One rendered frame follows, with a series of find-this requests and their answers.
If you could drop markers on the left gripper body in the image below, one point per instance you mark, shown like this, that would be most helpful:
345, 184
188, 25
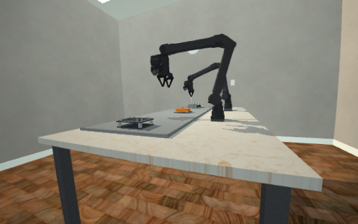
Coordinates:
165, 68

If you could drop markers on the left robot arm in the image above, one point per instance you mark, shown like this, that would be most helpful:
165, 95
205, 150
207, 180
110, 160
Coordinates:
215, 41

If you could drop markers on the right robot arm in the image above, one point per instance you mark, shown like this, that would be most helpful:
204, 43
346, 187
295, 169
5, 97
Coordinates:
224, 96

